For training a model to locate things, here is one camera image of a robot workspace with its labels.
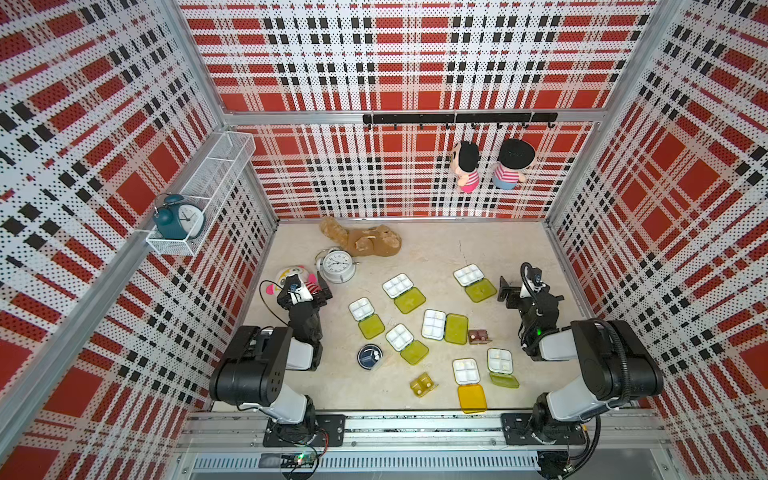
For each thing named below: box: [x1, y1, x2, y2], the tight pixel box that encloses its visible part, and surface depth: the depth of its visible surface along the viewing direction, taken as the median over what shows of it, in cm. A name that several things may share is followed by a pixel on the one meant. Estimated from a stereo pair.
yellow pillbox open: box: [452, 357, 488, 414], surface depth 82 cm
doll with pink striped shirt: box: [450, 140, 480, 194], surface depth 98 cm
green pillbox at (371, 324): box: [348, 297, 385, 340], surface depth 95 cm
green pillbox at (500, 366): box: [486, 347, 520, 389], surface depth 86 cm
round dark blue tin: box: [357, 344, 383, 371], surface depth 87 cm
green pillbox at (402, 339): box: [385, 323, 429, 365], surface depth 90 cm
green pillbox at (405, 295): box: [382, 273, 427, 315], surface depth 101 cm
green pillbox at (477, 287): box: [453, 263, 497, 303], surface depth 104 cm
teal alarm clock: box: [153, 192, 206, 240], surface depth 64 cm
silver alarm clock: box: [314, 247, 359, 284], surface depth 104 cm
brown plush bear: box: [320, 216, 403, 257], surface depth 104 cm
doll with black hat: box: [492, 138, 535, 190], surface depth 100 cm
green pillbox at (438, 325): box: [421, 309, 469, 345], surface depth 93 cm
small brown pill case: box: [468, 329, 492, 345], surface depth 90 cm
